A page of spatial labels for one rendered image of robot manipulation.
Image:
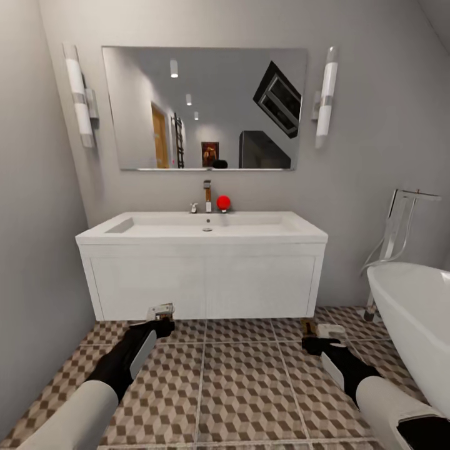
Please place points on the furniture sink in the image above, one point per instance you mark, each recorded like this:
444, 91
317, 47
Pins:
208, 264

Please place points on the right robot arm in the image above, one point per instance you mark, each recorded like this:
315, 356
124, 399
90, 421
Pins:
400, 421

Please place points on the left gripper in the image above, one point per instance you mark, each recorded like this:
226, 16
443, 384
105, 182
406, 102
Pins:
164, 327

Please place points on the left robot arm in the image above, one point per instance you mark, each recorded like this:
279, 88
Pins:
82, 421

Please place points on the bathtub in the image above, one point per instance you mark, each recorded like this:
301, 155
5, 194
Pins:
414, 303

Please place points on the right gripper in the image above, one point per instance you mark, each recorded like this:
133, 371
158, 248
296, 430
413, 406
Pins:
313, 345

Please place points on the wall mounted light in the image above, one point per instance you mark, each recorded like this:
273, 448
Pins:
84, 100
322, 100

